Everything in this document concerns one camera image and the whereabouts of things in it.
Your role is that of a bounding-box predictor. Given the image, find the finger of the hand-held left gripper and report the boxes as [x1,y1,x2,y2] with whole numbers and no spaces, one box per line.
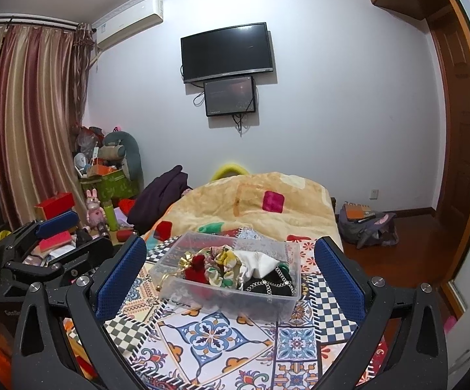
[2,233,115,291]
[0,210,80,261]

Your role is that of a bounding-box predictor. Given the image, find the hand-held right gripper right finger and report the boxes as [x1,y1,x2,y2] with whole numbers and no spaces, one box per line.
[312,236,449,390]

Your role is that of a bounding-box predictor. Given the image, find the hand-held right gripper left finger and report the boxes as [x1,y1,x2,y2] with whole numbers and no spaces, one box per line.
[11,235,147,390]

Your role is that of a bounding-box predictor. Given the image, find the black chain-trimmed bag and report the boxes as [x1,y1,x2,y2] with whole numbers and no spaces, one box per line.
[243,266,296,297]

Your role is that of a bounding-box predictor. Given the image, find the red velvet bow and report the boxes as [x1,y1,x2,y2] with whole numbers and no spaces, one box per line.
[178,252,209,283]

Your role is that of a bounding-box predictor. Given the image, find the white cloth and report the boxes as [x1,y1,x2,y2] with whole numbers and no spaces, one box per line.
[235,250,280,281]

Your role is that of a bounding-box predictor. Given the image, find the floral fabric scrunchie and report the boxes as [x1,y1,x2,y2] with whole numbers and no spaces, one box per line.
[204,246,244,289]

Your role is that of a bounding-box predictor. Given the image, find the clear plastic storage box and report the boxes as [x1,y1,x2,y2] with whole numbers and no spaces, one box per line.
[149,231,302,321]

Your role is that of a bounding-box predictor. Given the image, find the red box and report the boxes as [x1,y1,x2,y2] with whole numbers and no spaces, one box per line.
[35,192,75,220]

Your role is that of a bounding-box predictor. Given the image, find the green bottle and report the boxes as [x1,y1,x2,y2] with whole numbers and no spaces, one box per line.
[105,201,117,232]

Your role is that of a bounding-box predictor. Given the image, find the pink bunny plush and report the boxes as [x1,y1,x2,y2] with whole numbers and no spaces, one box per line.
[85,189,105,228]

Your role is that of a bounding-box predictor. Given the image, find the grey backpack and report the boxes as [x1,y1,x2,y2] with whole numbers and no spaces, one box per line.
[338,201,399,249]

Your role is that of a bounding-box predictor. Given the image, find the green storage box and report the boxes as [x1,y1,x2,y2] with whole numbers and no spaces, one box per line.
[80,169,140,202]

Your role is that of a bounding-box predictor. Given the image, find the orange notebook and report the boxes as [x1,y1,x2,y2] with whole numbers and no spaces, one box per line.
[345,202,376,221]

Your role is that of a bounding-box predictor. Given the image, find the dark purple clothing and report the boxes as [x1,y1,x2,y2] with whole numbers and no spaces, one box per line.
[127,165,189,234]

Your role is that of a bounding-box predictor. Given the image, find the clear plastic bag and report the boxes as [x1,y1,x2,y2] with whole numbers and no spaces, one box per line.
[76,126,101,151]

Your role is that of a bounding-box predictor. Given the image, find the grey plush shark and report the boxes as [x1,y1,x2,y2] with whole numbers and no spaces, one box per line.
[102,131,144,193]

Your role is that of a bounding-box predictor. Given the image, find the patterned tile-print tablecloth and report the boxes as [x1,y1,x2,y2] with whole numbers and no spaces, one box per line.
[62,227,390,390]

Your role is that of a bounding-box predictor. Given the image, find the striped red-beige curtain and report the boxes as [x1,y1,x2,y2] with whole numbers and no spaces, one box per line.
[0,20,97,230]

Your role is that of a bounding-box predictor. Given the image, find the yellow patchwork blanket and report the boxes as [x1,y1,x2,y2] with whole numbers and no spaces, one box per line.
[143,172,343,253]

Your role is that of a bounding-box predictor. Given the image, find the yellow-green round cushion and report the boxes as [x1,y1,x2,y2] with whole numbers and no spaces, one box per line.
[211,162,249,181]

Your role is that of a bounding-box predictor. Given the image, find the wooden door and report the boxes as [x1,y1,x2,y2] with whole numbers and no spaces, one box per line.
[428,12,470,261]

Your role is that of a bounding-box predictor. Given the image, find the white air conditioner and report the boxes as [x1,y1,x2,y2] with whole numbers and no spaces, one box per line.
[92,0,165,49]

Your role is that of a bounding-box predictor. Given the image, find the small black wall monitor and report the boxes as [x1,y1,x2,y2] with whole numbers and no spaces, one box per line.
[203,76,257,118]

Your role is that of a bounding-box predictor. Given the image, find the white curtain rail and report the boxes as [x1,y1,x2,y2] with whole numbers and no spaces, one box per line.
[0,13,79,30]

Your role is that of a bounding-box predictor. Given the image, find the black wall television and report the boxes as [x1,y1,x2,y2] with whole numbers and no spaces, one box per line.
[180,22,276,85]

